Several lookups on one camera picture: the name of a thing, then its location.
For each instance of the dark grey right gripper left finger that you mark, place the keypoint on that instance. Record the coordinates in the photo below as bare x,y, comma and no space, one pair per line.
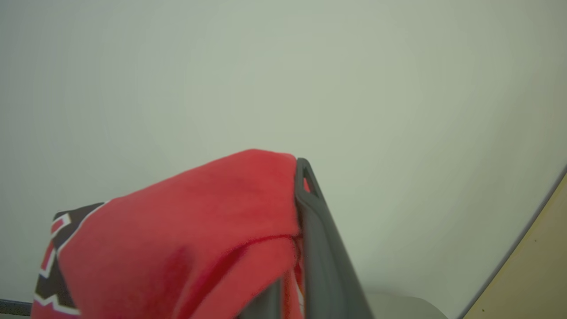
266,303

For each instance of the beige panel with grey edge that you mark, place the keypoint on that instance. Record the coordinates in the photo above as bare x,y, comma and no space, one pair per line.
531,270

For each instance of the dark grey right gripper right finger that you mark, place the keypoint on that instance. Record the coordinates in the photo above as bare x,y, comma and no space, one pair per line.
328,266

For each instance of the red shirt with black-white print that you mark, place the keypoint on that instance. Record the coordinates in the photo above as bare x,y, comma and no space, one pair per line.
177,239

